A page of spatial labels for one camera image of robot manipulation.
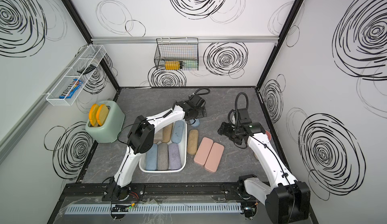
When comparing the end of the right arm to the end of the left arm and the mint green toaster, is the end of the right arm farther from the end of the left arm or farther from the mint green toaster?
the mint green toaster

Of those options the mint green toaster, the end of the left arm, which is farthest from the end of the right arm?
the mint green toaster

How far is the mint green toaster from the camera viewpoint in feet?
2.70
